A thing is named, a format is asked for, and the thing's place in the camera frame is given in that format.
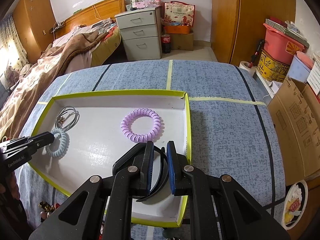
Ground blue spiral hair tie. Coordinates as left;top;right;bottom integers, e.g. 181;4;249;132
44;127;69;158

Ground black wrist band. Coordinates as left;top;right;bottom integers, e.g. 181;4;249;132
112;142;170;203

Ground grey elastic hair ties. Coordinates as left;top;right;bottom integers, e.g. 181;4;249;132
55;106;80;132

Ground purple spiral hair tie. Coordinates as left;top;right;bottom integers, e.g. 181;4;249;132
120;107;162;143

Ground black hair tie pink bead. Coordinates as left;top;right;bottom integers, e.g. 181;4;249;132
39;202;60;223

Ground person left hand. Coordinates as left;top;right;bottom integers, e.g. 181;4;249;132
5;172;20;200

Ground brown blanket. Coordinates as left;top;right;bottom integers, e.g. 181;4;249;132
1;30;108;139

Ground green shallow cardboard tray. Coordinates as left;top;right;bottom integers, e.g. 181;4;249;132
27;89;193;228

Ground floral curtain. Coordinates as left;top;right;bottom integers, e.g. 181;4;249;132
1;14;29;70

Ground white trash bowl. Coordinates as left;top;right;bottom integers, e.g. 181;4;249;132
281;180;309;230

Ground corner wooden cabinet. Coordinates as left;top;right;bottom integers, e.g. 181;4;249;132
12;0;56;63

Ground cola bottle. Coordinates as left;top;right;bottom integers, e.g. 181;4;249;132
161;34;171;54

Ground brown cardboard box floor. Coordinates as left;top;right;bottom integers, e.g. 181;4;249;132
170;33;194;51

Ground grey three drawer nightstand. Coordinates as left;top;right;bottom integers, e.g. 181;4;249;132
115;7;162;61

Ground white paper roll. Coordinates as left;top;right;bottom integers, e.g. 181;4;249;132
239;61;256;77

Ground open cardboard box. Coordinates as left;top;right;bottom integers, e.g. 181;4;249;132
267;77;319;185

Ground orange box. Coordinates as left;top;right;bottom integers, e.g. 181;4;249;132
164;25;191;35

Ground wooden bed headboard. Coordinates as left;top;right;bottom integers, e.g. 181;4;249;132
55;0;125;38

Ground yellow patterned tin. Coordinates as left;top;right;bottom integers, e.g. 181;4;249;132
257;49;290;83

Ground red white gift bag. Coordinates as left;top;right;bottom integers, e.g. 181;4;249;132
164;1;196;27

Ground pink plastic bin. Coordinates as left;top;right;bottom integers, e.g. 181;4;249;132
263;23;305;65

